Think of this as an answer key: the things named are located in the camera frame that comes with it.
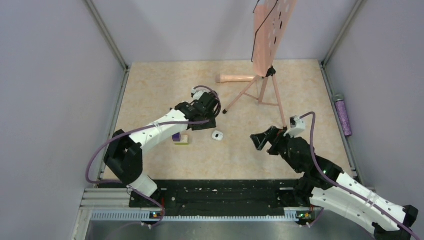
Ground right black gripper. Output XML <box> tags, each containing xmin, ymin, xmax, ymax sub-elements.
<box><xmin>250</xmin><ymin>125</ymin><xmax>302</xmax><ymax>173</ymax></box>

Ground white earbud charging case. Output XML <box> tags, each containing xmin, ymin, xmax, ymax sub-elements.
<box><xmin>211</xmin><ymin>130</ymin><xmax>224</xmax><ymax>142</ymax></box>

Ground pink music stand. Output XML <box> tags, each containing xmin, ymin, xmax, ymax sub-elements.
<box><xmin>222</xmin><ymin>0</ymin><xmax>297</xmax><ymax>130</ymax></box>

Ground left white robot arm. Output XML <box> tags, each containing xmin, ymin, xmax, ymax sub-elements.
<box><xmin>103</xmin><ymin>90</ymin><xmax>221</xmax><ymax>207</ymax></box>

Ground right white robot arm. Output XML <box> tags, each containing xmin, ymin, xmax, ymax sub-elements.
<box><xmin>250</xmin><ymin>126</ymin><xmax>419</xmax><ymax>240</ymax></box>

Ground purple and wood blocks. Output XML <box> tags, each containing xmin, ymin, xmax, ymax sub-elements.
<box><xmin>172</xmin><ymin>133</ymin><xmax>189</xmax><ymax>145</ymax></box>

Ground purple glitter bottle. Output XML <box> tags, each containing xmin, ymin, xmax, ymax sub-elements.
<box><xmin>333</xmin><ymin>94</ymin><xmax>353</xmax><ymax>137</ymax></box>

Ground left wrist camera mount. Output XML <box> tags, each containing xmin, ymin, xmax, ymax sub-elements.
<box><xmin>190</xmin><ymin>88</ymin><xmax>207</xmax><ymax>100</ymax></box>

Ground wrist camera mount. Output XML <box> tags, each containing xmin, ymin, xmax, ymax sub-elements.
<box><xmin>190</xmin><ymin>88</ymin><xmax>207</xmax><ymax>100</ymax></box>
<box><xmin>283</xmin><ymin>115</ymin><xmax>306</xmax><ymax>138</ymax></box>

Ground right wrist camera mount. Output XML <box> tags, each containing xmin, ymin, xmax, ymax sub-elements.
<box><xmin>283</xmin><ymin>115</ymin><xmax>306</xmax><ymax>138</ymax></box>

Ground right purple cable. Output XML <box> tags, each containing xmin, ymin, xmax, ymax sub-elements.
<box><xmin>299</xmin><ymin>111</ymin><xmax>423</xmax><ymax>240</ymax></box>

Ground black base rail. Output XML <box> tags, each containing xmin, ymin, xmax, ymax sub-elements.
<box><xmin>99</xmin><ymin>179</ymin><xmax>317</xmax><ymax>219</ymax></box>

